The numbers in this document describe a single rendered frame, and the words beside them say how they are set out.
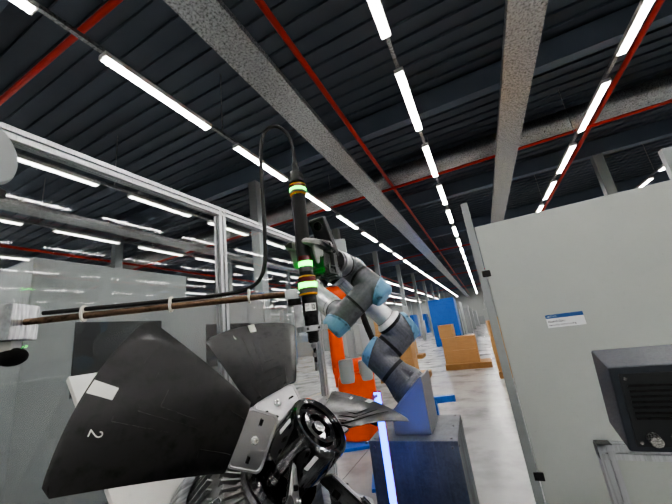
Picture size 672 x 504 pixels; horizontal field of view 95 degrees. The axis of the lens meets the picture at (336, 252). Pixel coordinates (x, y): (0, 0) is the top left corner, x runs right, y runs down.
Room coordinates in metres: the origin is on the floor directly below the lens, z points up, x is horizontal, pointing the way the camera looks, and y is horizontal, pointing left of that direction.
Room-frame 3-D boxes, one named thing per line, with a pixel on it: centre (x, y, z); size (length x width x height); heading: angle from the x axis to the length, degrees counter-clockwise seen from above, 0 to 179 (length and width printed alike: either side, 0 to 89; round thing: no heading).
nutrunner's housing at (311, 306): (0.72, 0.08, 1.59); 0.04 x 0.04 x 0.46
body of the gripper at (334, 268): (0.82, 0.03, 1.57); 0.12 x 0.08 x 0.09; 155
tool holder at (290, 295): (0.72, 0.09, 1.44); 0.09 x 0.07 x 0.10; 100
